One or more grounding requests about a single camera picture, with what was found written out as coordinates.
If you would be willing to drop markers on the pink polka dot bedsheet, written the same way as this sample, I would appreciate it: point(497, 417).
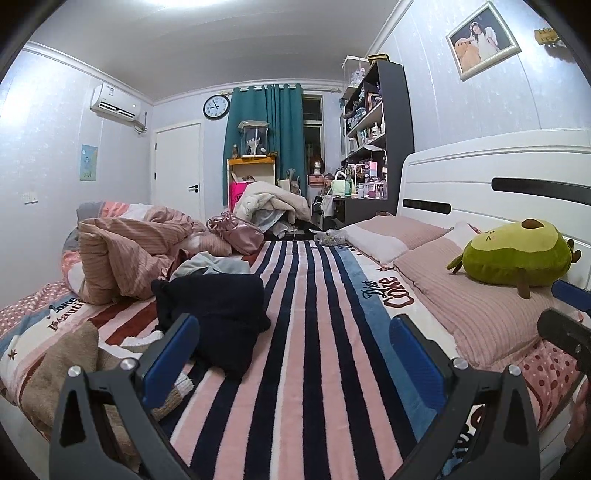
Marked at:
point(549, 374)

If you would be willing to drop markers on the dark desk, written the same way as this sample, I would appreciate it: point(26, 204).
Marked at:
point(360, 212)

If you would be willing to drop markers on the teal curtain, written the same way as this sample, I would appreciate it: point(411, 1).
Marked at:
point(281, 134)

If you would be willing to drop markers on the clear plastic bag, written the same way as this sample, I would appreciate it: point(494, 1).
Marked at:
point(332, 237)

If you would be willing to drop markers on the white door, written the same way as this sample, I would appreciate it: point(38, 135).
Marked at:
point(178, 166)

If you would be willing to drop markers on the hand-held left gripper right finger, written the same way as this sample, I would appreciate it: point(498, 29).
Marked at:
point(415, 360)

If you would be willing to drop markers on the white light switch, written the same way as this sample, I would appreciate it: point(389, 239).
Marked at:
point(30, 198)

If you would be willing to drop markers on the black garment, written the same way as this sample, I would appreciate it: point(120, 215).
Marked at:
point(221, 314)

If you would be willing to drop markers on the round wall clock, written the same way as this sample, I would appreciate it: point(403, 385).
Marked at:
point(216, 107)

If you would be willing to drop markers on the striped printed blanket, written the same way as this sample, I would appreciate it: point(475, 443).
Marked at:
point(314, 346)

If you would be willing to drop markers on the small wall poster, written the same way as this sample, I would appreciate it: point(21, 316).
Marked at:
point(88, 162)

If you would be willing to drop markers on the framed wall photo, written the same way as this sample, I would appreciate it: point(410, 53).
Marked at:
point(482, 39)

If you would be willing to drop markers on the dark bookshelf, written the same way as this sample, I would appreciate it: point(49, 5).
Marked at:
point(397, 138)

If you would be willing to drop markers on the pink striped quilt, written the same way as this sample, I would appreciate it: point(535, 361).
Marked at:
point(115, 249)

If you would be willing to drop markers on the mannequin head with wig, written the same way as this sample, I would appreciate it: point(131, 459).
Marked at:
point(316, 166)

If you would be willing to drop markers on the yellow guitar headstock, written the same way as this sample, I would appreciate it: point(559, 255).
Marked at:
point(548, 37)

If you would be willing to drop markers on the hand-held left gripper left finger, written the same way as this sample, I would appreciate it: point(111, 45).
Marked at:
point(168, 355)

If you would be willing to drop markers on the white air conditioner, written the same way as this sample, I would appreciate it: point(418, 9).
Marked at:
point(115, 102)

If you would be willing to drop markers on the yellow cabinet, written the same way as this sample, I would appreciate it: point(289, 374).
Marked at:
point(251, 161)

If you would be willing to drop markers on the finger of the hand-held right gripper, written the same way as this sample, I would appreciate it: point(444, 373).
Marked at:
point(568, 333)
point(572, 295)

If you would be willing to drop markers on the light grey garment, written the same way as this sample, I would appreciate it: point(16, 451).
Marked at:
point(207, 265)

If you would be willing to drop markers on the pink satin bag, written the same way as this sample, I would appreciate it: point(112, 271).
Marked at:
point(240, 235)

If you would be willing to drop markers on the green avocado plush toy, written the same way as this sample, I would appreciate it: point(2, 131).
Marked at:
point(512, 258)

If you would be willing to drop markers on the beige clothes pile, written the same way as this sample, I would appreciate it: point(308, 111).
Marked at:
point(272, 198)

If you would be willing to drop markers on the tan fleece garment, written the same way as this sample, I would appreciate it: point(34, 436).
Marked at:
point(60, 369)

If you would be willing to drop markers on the glass display case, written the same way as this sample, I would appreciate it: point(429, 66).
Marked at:
point(254, 138)

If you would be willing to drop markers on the window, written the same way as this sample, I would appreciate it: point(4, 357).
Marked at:
point(313, 134)

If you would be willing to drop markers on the pink shopping bag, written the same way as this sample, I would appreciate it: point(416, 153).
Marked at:
point(238, 194)

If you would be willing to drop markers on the clear display box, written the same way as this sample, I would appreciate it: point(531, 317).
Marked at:
point(354, 71)

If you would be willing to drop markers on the red polka dot bedsheet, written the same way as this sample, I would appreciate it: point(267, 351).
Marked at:
point(27, 304)

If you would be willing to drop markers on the pink pillow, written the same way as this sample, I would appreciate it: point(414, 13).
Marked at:
point(392, 235)
point(461, 300)

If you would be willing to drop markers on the green bottle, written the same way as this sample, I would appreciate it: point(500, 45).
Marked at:
point(340, 187)

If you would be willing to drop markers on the white bed headboard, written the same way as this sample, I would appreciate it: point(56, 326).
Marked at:
point(452, 175)

